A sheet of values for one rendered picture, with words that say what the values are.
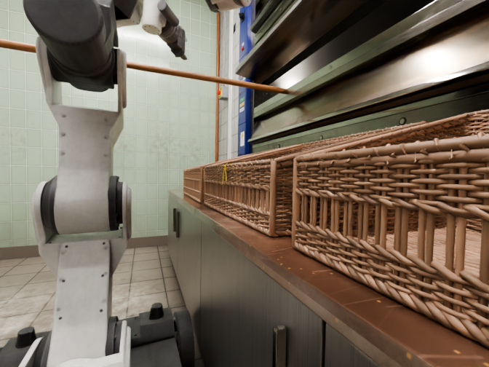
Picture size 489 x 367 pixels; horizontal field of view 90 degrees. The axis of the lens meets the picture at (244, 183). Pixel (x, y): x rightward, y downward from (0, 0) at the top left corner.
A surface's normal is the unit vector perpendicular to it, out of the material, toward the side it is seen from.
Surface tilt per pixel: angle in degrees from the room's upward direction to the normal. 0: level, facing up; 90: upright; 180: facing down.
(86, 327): 56
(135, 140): 90
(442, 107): 90
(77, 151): 80
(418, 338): 0
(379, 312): 0
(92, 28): 90
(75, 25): 90
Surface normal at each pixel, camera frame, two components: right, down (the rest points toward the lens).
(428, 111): -0.92, 0.00
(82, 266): 0.39, -0.33
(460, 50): -0.86, -0.34
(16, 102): 0.38, 0.04
